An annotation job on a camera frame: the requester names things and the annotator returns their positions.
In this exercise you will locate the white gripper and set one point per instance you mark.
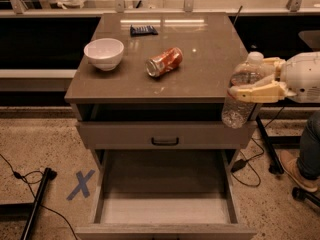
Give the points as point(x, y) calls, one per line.
point(302, 75)

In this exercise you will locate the clear plastic water bottle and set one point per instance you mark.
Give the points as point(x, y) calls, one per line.
point(235, 113)

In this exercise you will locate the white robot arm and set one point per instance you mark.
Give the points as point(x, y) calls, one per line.
point(268, 80)

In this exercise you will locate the grey drawer cabinet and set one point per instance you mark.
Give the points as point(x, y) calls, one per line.
point(192, 92)

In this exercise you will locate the open lower grey drawer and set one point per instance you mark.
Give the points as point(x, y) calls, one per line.
point(164, 195)

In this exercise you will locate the tan shoe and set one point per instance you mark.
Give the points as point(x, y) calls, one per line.
point(289, 164)

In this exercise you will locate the black tripod leg right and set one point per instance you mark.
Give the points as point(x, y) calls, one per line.
point(275, 165)

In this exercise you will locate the black tripod leg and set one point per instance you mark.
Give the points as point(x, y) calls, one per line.
point(48, 175)
point(275, 165)

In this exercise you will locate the blue jeans leg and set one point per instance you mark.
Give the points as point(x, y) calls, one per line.
point(309, 159)

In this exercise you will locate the crushed orange soda can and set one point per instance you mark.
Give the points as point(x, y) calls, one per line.
point(165, 62)

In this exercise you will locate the black chair caster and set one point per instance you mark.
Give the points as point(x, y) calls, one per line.
point(301, 195)

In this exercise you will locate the blue snack bar wrapper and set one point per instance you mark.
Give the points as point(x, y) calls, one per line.
point(142, 31)

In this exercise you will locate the white ceramic bowl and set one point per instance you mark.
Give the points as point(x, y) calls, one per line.
point(105, 53)

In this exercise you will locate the blue tape cross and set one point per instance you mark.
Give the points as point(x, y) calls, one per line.
point(81, 187)

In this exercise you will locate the black tripod leg left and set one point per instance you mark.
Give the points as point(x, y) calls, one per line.
point(48, 175)

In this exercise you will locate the upper grey drawer with handle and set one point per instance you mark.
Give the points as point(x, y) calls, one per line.
point(164, 135)

